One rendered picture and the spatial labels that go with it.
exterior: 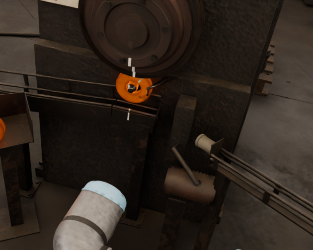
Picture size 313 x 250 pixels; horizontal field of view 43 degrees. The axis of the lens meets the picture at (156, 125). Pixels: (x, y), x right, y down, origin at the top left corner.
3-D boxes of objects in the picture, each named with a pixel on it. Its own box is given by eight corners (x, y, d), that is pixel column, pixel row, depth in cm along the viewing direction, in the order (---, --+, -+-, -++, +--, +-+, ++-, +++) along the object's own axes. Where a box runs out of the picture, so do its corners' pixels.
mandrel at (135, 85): (147, 70, 177) (143, 77, 180) (139, 64, 177) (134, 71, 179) (137, 90, 164) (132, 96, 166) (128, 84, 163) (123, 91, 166)
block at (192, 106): (172, 134, 188) (180, 91, 173) (189, 138, 187) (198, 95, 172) (167, 148, 179) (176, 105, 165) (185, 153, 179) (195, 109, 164)
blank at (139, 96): (138, 105, 177) (136, 109, 175) (111, 83, 174) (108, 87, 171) (160, 84, 168) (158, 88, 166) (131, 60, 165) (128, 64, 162)
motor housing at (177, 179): (156, 232, 211) (171, 158, 178) (196, 243, 209) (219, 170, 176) (150, 252, 201) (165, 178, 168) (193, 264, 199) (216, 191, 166)
